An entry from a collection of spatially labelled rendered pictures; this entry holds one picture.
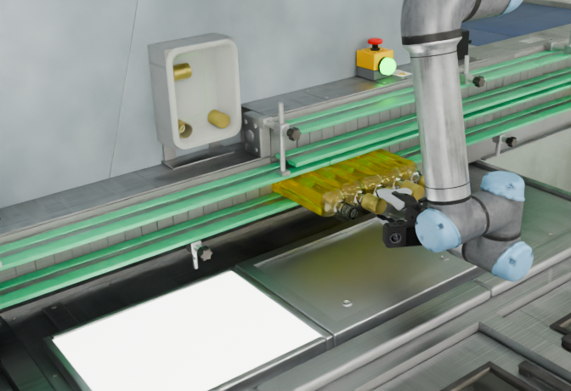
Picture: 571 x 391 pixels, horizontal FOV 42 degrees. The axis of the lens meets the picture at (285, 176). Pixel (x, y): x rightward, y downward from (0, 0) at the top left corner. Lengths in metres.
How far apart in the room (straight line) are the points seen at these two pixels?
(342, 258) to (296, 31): 0.58
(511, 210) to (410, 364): 0.33
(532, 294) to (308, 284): 0.47
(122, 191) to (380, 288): 0.57
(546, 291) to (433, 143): 0.56
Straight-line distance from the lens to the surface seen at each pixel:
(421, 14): 1.21
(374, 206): 1.59
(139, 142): 1.69
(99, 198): 1.58
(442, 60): 1.22
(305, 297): 1.53
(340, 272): 1.61
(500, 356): 1.47
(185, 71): 1.65
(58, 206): 1.57
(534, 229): 1.93
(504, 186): 1.35
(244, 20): 1.77
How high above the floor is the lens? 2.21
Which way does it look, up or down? 48 degrees down
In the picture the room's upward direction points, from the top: 116 degrees clockwise
